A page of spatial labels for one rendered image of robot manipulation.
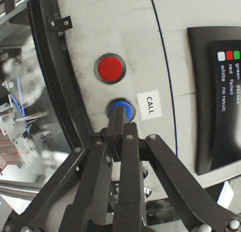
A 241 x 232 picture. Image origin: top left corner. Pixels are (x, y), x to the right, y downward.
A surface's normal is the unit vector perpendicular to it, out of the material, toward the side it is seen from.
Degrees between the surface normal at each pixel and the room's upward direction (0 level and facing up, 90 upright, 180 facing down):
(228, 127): 90
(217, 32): 90
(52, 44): 0
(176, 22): 90
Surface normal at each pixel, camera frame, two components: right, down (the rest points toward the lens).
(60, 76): 0.97, -0.20
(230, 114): -0.05, 0.37
